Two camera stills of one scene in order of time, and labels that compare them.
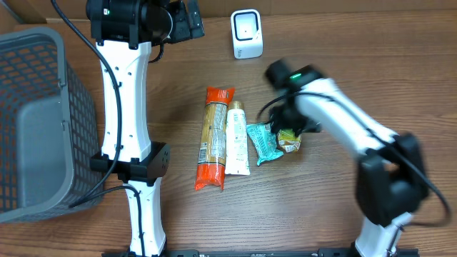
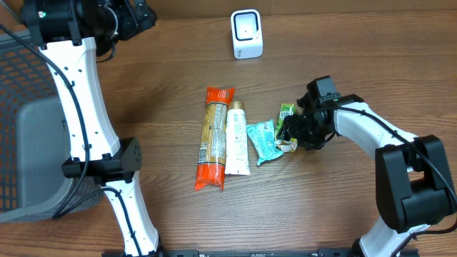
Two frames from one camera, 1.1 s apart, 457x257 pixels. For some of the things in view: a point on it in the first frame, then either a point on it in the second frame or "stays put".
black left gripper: [185, 30] -> [134, 24]
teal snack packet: [264, 141] stays put
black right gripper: [282, 121] -> [295, 129]
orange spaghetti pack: [211, 163] stays put
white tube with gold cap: [237, 159] stays put
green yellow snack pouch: [288, 140] stays put
